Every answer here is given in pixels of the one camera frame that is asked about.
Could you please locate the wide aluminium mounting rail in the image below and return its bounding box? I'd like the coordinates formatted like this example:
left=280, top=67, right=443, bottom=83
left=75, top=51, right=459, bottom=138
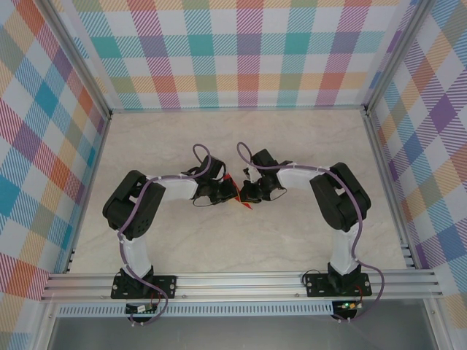
left=39, top=269, right=444, bottom=303

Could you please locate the aluminium frame post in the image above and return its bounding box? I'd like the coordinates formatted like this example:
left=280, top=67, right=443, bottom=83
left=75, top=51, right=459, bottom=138
left=364, top=0, right=437, bottom=114
left=39, top=0, right=112, bottom=121

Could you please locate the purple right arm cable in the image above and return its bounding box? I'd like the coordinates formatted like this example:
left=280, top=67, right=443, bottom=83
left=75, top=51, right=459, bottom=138
left=236, top=141, right=387, bottom=324

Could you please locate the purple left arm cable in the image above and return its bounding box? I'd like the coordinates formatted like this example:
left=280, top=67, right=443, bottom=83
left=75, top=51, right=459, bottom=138
left=117, top=144, right=213, bottom=327

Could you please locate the red paper sheet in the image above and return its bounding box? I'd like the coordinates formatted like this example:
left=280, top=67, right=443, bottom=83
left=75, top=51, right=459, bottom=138
left=223, top=173, right=254, bottom=211

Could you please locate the grey metal panel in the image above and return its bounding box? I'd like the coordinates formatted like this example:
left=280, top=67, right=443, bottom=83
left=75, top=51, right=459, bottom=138
left=47, top=314, right=439, bottom=350

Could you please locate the aluminium table edge rail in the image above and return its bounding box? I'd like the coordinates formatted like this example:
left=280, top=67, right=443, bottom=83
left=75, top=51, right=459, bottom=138
left=109, top=105, right=368, bottom=114
left=363, top=109, right=417, bottom=271
left=63, top=112, right=112, bottom=274

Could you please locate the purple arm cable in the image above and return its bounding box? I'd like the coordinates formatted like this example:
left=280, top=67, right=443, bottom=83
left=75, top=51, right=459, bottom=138
left=236, top=141, right=387, bottom=324
left=117, top=144, right=213, bottom=327

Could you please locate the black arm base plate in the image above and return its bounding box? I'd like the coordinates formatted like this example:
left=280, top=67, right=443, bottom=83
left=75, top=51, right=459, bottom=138
left=110, top=275, right=179, bottom=300
left=303, top=272, right=373, bottom=298

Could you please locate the perforated metal cable tray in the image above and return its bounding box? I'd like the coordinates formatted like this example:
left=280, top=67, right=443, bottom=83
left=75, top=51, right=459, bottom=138
left=57, top=301, right=335, bottom=317

